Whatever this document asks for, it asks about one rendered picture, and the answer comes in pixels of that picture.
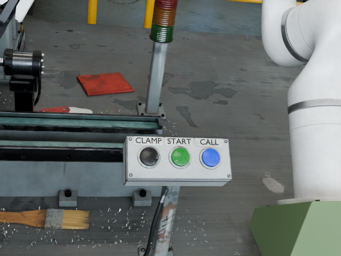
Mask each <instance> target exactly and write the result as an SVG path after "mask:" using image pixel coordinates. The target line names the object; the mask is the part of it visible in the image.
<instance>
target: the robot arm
mask: <svg viewBox="0 0 341 256"><path fill-rule="evenodd" d="M33 2H34V0H0V39H1V37H2V35H3V34H4V32H5V31H6V29H7V26H8V24H9V22H10V21H11V19H12V18H13V16H14V14H15V13H16V15H15V19H16V20H17V22H22V21H23V19H24V17H25V15H26V14H27V12H28V10H29V8H30V7H31V5H32V4H33ZM261 36H262V43H263V47H264V50H265V52H266V54H267V56H268V57H269V58H270V59H271V60H272V61H273V62H274V63H275V64H277V65H279V66H282V67H288V68H291V67H297V66H300V65H303V64H305V63H307V64H306V66H305V67H304V68H303V70H302V71H301V73H300V74H299V75H298V76H297V78H296V79H295V80H294V81H293V83H292V84H291V86H290V88H289V90H288V93H287V107H288V121H289V135H290V149H291V162H292V176H293V190H294V199H286V200H278V201H277V205H283V204H292V203H301V202H310V201H315V200H320V201H341V0H309V1H307V2H305V3H303V4H301V5H299V6H297V2H296V0H262V10H261Z"/></svg>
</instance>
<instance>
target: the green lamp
mask: <svg viewBox="0 0 341 256"><path fill-rule="evenodd" d="M173 32H174V25H172V26H160V25H157V24H155V23H153V22H152V25H151V34H150V37H151V38H152V39H154V40H156V41H160V42H169V41H171V40H172V38H173Z"/></svg>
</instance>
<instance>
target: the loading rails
mask: <svg viewBox="0 0 341 256"><path fill-rule="evenodd" d="M162 131H163V121H162V118H161V116H150V115H122V114H94V113H66V112H38V111H10V110H0V197H58V206H59V207H77V205H78V197H132V200H133V205H134V206H135V207H137V206H151V205H152V197H160V196H161V191H162V186H125V185H123V144H124V142H125V138H126V137H127V136H143V137H162Z"/></svg>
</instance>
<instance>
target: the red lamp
mask: <svg viewBox="0 0 341 256"><path fill-rule="evenodd" d="M154 5H155V6H157V7H159V8H162V9H168V10H171V9H175V8H177V5H178V0H155V1H154Z"/></svg>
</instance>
